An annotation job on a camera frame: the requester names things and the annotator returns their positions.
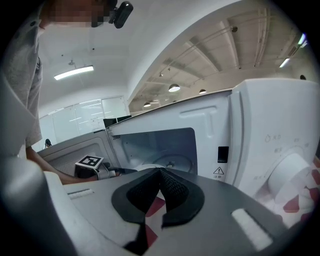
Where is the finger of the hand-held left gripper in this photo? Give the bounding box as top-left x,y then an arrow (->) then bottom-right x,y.
109,166 -> 139,176

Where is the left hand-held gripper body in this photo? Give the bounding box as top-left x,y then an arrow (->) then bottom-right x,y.
74,154 -> 119,181

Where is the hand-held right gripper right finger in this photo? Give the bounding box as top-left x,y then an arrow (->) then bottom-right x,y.
139,167 -> 301,256

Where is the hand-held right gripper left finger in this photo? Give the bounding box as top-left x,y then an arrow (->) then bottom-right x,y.
42,167 -> 162,256

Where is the white microwave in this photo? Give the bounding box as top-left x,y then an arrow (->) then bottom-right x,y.
37,77 -> 320,208

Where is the person's left forearm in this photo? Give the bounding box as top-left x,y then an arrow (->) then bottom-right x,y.
26,146 -> 100,186

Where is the glass microwave turntable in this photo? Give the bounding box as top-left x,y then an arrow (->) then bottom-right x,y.
149,154 -> 194,174

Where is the black monitor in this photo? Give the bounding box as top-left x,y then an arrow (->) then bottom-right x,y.
102,115 -> 133,129

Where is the ceiling strip light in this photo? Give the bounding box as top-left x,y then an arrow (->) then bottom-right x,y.
53,64 -> 95,81

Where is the person's grey shirt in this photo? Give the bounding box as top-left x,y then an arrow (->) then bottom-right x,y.
0,14 -> 45,158

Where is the person's head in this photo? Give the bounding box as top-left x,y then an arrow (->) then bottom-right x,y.
39,0 -> 118,28

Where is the glass partition wall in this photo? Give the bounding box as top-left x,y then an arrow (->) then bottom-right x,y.
38,96 -> 127,151

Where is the black head camera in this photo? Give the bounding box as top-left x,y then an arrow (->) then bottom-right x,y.
108,1 -> 135,30

